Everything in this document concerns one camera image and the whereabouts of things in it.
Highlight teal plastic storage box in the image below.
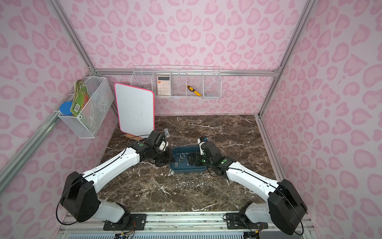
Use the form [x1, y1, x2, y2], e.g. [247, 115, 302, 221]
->
[170, 145, 207, 173]

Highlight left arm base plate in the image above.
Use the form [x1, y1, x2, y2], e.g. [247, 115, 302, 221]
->
[103, 214, 147, 232]

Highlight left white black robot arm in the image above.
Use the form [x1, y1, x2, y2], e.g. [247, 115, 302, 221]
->
[58, 140, 171, 225]

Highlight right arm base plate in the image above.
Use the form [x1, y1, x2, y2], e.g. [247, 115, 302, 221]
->
[222, 212, 269, 230]

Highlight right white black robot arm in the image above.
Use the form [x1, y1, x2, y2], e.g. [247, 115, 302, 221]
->
[187, 141, 307, 235]

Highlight pile of silver wing nuts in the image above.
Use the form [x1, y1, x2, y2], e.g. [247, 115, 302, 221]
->
[179, 153, 189, 162]

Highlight blue round lid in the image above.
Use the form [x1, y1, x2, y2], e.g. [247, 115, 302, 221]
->
[59, 101, 73, 116]

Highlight white mesh wall basket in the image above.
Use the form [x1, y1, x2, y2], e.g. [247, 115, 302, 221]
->
[58, 76, 114, 138]

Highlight white wire wall shelf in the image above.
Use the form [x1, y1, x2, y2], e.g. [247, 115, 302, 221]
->
[130, 67, 222, 99]

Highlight pink framed whiteboard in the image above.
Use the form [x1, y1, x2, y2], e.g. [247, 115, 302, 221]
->
[114, 83, 155, 136]

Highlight green paper cards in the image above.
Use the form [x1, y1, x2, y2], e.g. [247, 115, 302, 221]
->
[70, 80, 90, 117]

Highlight row of table wing nuts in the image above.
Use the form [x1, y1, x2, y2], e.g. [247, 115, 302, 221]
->
[176, 181, 216, 188]

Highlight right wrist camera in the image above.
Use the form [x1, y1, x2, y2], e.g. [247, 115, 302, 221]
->
[197, 137, 208, 155]

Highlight white pink calculator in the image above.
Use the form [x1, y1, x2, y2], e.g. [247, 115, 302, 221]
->
[157, 76, 171, 96]

